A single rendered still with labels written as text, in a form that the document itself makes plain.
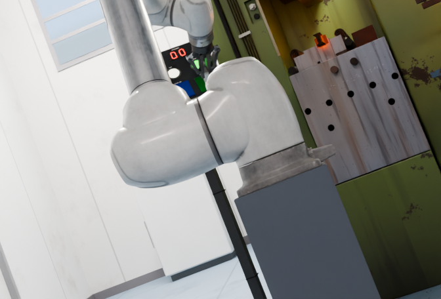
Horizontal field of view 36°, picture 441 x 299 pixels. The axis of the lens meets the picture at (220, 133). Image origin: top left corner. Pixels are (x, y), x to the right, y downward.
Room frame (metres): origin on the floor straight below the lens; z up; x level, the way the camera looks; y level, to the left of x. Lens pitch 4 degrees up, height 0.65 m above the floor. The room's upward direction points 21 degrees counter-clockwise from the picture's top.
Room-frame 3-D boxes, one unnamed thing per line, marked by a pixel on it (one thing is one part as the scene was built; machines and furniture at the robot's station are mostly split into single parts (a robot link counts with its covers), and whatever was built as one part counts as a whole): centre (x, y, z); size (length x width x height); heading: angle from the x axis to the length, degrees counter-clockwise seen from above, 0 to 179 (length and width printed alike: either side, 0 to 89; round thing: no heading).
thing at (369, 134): (2.79, -0.58, 0.69); 0.56 x 0.38 x 0.45; 165
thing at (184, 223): (5.91, 0.54, 0.64); 0.63 x 0.54 x 1.28; 84
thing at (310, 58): (2.80, -0.52, 0.96); 0.42 x 0.20 x 0.09; 165
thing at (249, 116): (1.46, -0.07, 0.77); 0.18 x 0.16 x 0.22; 88
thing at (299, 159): (1.46, -0.10, 0.63); 0.22 x 0.18 x 0.06; 84
